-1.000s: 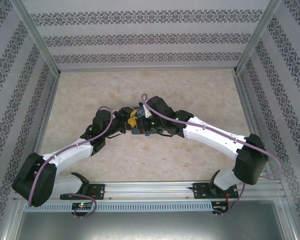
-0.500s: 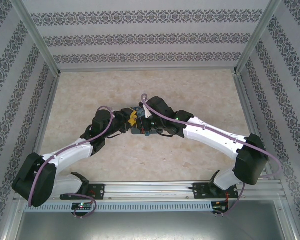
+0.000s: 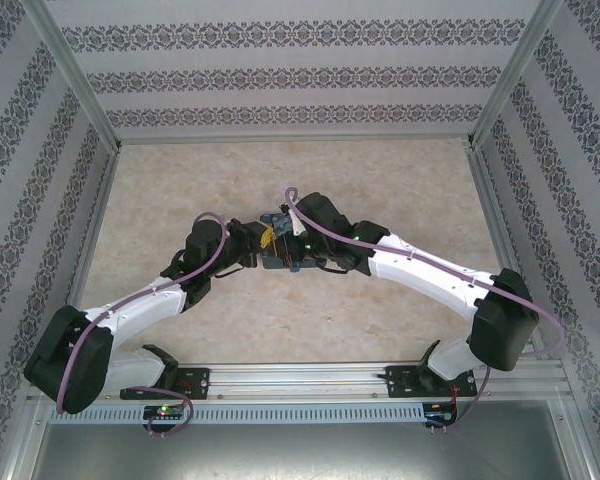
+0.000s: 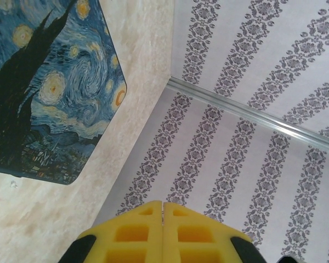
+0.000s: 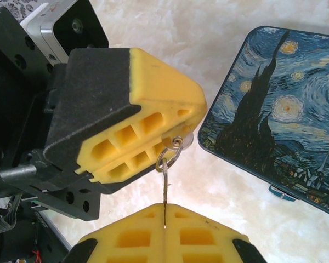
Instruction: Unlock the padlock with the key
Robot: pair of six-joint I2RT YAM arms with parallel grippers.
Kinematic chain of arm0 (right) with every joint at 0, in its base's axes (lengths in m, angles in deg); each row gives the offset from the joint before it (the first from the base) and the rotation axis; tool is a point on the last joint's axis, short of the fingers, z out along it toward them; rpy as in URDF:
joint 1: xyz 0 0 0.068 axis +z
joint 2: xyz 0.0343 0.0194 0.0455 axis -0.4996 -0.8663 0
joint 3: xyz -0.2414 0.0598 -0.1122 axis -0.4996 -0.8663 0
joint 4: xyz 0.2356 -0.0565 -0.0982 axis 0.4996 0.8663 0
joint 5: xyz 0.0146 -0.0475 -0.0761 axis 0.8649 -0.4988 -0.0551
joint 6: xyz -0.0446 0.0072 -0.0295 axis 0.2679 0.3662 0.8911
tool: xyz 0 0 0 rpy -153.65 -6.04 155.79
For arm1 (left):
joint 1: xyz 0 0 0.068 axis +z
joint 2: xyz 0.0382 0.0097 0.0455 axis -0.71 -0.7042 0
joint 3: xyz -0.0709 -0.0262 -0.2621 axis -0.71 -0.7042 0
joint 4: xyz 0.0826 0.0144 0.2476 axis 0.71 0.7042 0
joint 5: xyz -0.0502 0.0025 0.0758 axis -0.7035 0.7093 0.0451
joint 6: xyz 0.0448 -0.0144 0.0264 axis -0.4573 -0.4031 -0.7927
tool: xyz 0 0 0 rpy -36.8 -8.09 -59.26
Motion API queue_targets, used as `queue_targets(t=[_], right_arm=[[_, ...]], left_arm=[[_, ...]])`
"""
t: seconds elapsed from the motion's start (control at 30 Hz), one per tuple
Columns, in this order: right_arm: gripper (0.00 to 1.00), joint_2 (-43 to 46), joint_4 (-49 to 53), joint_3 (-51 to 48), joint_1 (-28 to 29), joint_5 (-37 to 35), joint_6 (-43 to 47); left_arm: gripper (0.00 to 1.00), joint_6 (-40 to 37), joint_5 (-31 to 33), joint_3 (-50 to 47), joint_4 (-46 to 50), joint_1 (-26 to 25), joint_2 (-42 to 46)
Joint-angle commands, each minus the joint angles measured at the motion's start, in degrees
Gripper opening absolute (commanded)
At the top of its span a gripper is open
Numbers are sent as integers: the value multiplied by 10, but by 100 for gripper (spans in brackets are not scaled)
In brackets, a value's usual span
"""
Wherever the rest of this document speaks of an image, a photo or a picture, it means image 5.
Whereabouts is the silver key ring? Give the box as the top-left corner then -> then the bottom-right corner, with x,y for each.
155,136 -> 184,174

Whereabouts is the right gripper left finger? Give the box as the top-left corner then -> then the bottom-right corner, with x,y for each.
62,202 -> 166,263

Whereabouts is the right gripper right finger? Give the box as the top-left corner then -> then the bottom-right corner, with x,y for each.
164,203 -> 267,263

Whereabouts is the starry night tin box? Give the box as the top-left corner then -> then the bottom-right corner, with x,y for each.
196,25 -> 329,220

